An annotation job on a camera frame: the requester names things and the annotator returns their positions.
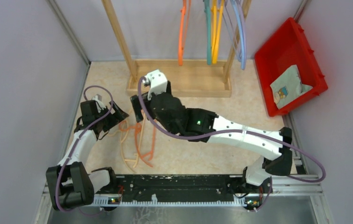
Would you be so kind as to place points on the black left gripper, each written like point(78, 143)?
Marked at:
point(120, 115)

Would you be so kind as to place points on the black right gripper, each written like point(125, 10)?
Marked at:
point(137, 107)

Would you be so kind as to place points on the orange plastic hanger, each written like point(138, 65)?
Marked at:
point(183, 27)
point(138, 129)

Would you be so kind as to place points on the yellow plastic hanger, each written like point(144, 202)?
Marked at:
point(221, 6)
point(214, 36)

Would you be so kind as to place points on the lilac plastic hanger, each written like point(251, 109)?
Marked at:
point(241, 47)

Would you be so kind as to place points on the teal plastic hanger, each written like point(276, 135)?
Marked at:
point(208, 31)

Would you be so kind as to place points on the light blue plastic hanger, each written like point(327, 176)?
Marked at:
point(227, 20)

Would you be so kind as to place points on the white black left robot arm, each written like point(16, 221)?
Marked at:
point(70, 185)

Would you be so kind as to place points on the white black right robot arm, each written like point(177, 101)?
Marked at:
point(200, 125)

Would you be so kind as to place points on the beige plastic hanger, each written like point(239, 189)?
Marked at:
point(131, 141)

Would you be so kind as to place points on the wooden hanger rack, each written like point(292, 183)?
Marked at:
point(194, 78)

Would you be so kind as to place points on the printed cloth in bin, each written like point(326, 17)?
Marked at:
point(288, 87)

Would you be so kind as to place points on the red plastic bin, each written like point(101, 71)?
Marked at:
point(288, 46)

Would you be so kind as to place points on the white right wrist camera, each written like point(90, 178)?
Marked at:
point(157, 83)

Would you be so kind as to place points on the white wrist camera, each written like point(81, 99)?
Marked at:
point(100, 105)
point(157, 83)

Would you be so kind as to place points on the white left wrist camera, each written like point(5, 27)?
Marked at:
point(100, 105)

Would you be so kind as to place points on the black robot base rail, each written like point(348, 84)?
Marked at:
point(183, 191)

